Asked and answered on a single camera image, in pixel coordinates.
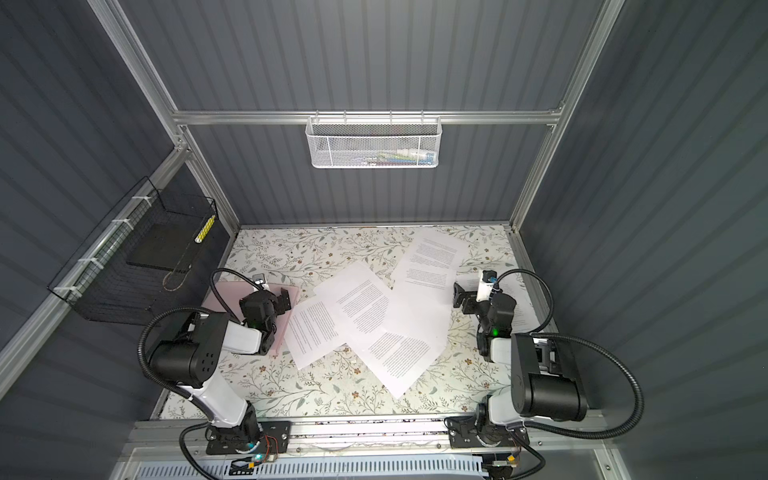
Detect yellow marker pen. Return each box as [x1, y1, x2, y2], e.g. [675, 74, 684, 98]
[194, 214, 216, 244]

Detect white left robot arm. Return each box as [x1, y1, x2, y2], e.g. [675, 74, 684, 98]
[140, 289, 291, 453]

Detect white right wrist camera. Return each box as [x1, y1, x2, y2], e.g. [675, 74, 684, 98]
[476, 270, 499, 303]

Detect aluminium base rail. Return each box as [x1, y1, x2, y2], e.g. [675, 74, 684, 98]
[111, 413, 630, 479]

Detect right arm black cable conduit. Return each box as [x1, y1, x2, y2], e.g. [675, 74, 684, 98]
[495, 268, 646, 480]

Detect white wire mesh basket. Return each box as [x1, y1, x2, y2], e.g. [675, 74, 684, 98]
[305, 118, 443, 169]

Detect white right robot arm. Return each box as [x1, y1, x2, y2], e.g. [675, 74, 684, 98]
[444, 281, 588, 448]

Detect pink file folder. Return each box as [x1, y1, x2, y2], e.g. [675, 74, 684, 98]
[202, 280, 300, 357]

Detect black wire mesh basket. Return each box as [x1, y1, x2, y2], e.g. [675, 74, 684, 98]
[48, 178, 218, 326]

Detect printed paper sheet front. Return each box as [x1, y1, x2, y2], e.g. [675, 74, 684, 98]
[348, 292, 452, 399]

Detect pens in white basket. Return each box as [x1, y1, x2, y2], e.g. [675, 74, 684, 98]
[349, 149, 438, 167]

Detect printed paper sheet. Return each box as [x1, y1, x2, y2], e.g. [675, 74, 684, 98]
[284, 296, 346, 370]
[392, 229, 469, 298]
[500, 275, 540, 333]
[314, 261, 391, 350]
[348, 292, 452, 399]

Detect white ventilation grille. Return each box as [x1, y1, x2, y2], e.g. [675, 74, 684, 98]
[133, 454, 488, 480]

